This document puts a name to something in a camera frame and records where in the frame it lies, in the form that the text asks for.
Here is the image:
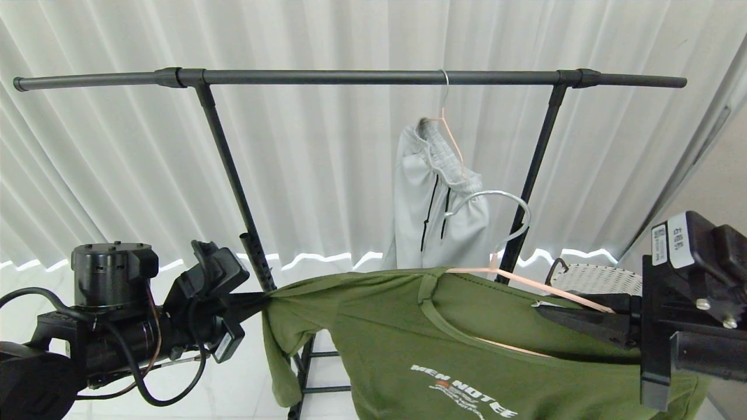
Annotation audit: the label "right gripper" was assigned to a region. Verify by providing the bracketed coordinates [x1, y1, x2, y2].
[535, 254, 747, 412]

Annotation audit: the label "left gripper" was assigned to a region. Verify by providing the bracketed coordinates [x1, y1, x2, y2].
[82, 312, 247, 375]

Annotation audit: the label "pink clothes hanger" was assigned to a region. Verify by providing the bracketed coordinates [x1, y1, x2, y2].
[444, 190, 617, 358]
[422, 70, 469, 180]

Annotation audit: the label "green garment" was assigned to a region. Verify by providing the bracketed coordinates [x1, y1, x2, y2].
[261, 267, 711, 420]

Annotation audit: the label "pale grey shorts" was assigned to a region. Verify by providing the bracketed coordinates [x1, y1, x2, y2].
[381, 118, 492, 272]

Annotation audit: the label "white laundry basket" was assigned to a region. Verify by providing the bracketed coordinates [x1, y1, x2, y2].
[544, 258, 644, 298]

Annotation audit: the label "black clothes rack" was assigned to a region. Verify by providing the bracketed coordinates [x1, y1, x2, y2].
[13, 68, 687, 420]

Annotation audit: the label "white curtain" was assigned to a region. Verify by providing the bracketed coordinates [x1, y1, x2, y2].
[0, 0, 747, 274]

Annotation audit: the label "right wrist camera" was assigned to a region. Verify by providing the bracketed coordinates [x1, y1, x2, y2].
[650, 211, 747, 331]

